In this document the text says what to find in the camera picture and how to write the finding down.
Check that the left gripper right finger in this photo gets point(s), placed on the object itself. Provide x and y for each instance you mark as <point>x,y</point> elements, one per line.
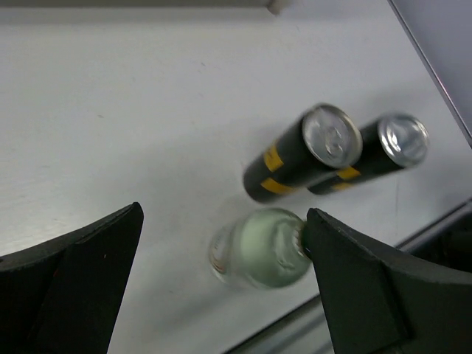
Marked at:
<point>387,287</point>

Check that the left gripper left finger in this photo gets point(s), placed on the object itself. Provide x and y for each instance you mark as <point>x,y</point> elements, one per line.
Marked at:
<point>64,295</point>

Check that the green cap glass bottle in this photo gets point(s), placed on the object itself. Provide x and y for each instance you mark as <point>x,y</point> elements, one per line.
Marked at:
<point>262,250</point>

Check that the black coffee can left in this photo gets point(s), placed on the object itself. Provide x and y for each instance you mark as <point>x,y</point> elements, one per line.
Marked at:
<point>323,141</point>

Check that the white two-tier shelf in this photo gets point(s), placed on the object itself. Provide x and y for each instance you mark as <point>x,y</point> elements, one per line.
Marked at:
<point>273,6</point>

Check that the grey coffee can right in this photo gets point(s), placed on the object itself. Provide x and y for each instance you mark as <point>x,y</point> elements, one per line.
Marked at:
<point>392,142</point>

